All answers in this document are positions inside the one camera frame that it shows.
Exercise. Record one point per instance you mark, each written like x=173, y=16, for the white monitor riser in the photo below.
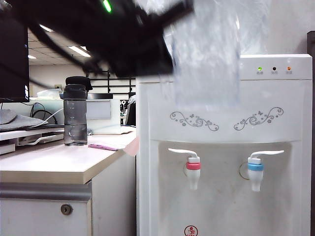
x=9, y=135

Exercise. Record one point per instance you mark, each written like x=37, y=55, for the pink paper packet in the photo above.
x=103, y=146

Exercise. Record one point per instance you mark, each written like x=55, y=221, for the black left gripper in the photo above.
x=118, y=44

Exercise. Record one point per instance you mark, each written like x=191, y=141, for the white drawer cabinet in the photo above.
x=37, y=218

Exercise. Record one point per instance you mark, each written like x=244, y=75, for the silver metal partition clamp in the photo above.
x=90, y=132

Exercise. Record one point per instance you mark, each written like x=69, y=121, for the white water dispenser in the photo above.
x=221, y=123

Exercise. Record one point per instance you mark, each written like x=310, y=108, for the grey felt sleeve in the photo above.
x=19, y=121

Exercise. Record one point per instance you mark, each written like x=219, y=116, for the black wall rack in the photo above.
x=108, y=83

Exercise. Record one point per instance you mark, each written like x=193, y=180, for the grey transparent water bottle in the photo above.
x=73, y=118

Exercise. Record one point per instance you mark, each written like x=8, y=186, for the black computer monitor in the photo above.
x=12, y=64

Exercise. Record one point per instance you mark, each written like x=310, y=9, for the white wall socket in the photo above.
x=58, y=86

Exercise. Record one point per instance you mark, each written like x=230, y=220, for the plastic-wrapped water jug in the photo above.
x=253, y=29

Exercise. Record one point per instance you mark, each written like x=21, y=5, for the black chair headrest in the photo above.
x=78, y=80

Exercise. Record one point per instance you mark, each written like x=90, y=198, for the frosted glass desk partition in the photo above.
x=103, y=125

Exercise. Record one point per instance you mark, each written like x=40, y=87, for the black laptop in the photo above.
x=37, y=127

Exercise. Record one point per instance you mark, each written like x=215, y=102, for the black office chair back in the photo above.
x=131, y=115

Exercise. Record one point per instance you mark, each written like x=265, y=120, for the clear plastic mug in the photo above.
x=204, y=61

